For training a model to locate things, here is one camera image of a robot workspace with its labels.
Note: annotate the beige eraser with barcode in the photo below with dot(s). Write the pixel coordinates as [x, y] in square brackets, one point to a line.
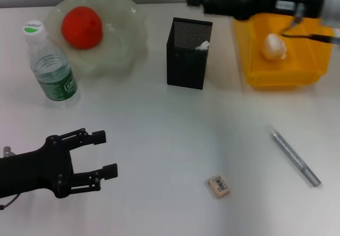
[219, 186]

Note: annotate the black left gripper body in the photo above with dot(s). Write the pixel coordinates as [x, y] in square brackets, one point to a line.
[40, 169]

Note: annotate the grey pen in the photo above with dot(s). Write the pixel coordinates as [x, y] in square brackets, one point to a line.
[295, 156]

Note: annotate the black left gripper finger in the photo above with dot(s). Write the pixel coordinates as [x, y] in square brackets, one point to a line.
[98, 137]
[110, 171]

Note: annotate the black mesh pen holder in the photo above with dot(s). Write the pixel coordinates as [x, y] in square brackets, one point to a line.
[186, 68]

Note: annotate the clear bottle with green label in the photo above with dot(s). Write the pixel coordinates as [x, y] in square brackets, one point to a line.
[53, 74]

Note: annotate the red tomato toy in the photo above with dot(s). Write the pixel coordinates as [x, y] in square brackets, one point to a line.
[82, 27]

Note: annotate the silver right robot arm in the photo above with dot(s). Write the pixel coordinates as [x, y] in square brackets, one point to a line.
[332, 2]

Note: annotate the white paper ball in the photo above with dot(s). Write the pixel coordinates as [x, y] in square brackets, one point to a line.
[273, 47]

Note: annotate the clear glass fruit plate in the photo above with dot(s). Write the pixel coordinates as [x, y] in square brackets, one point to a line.
[119, 52]

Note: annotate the yellow plastic bin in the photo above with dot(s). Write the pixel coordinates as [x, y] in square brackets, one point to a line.
[292, 71]

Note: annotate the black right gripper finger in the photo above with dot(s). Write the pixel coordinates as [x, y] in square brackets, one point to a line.
[217, 4]

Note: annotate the green pen with white cap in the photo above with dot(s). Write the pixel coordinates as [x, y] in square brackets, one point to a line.
[204, 46]

